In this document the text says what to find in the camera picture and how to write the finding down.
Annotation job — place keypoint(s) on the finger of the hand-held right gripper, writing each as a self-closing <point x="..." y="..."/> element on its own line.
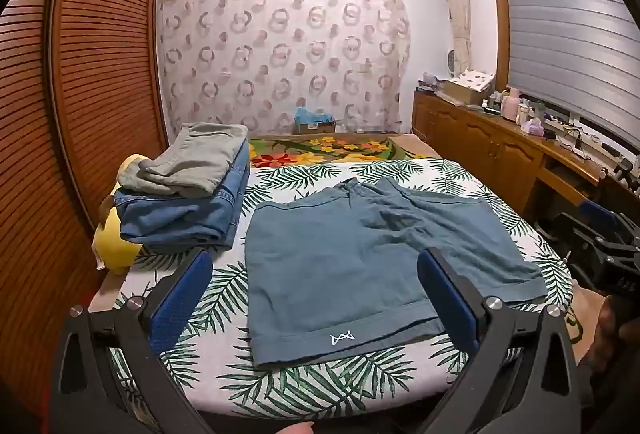
<point x="575" y="229"/>
<point x="600" y="210"/>

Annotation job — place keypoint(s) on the wooden window frame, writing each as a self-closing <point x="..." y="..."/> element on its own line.
<point x="500" y="13"/>

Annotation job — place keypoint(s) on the folded denim jeans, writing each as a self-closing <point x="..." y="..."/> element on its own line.
<point x="185" y="219"/>

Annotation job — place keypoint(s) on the folded grey pants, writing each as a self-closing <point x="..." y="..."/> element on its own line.
<point x="200" y="158"/>

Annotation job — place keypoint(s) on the wrapped air conditioner pipe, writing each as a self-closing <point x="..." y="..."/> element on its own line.
<point x="457" y="13"/>

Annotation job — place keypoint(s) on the white dotted box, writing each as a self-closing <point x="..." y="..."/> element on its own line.
<point x="470" y="86"/>

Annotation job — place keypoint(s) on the yellow plush toy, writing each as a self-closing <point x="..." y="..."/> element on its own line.
<point x="112" y="244"/>

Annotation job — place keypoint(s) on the leaf print bed sheet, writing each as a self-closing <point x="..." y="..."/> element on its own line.
<point x="300" y="389"/>

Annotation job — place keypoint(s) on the wooden louvered wardrobe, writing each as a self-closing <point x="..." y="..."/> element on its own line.
<point x="100" y="63"/>

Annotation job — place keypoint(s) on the cardboard box with blue cloth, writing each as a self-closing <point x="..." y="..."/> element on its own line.
<point x="314" y="119"/>

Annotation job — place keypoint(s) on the teal blue pants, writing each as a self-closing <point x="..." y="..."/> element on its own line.
<point x="340" y="264"/>

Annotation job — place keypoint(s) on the circle pattern curtain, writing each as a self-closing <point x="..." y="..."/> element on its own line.
<point x="280" y="53"/>

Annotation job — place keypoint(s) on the pink thermos flask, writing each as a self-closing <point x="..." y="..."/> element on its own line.
<point x="510" y="106"/>

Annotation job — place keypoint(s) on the lilac tissue pack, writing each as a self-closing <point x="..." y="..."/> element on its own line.
<point x="532" y="127"/>

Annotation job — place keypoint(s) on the white power strip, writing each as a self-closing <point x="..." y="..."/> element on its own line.
<point x="580" y="143"/>

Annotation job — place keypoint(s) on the grey window blind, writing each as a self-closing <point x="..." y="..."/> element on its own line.
<point x="575" y="38"/>

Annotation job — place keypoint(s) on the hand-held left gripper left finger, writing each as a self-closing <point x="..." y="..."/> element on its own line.
<point x="182" y="306"/>

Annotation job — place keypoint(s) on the wooden cabinet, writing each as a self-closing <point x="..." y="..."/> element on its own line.
<point x="480" y="138"/>

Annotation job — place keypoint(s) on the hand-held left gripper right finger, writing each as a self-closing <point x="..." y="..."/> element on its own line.
<point x="447" y="301"/>

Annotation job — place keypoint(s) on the small white fan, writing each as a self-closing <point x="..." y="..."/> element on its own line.
<point x="453" y="62"/>

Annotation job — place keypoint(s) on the person's left hand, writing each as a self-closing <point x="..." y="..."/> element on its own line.
<point x="295" y="429"/>

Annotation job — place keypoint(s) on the person's right hand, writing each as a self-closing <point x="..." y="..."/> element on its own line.
<point x="602" y="331"/>

